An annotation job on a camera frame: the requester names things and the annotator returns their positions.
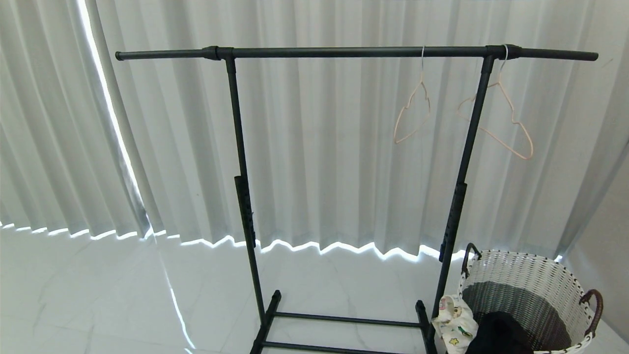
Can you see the pink clothes hanger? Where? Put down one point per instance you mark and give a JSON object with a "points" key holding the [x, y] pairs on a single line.
{"points": [[422, 73], [506, 97]]}

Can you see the black T-shirt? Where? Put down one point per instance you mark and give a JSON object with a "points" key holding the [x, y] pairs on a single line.
{"points": [[499, 334]]}

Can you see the white laundry basket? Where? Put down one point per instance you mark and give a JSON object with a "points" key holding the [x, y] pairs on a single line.
{"points": [[530, 275]]}

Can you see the cream printed garment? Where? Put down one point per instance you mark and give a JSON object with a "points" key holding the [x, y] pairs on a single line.
{"points": [[454, 319]]}

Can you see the white curtain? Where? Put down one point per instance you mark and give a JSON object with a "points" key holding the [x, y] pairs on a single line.
{"points": [[319, 147]]}

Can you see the black clothes rack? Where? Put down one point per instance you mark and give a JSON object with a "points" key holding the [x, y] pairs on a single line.
{"points": [[344, 51]]}

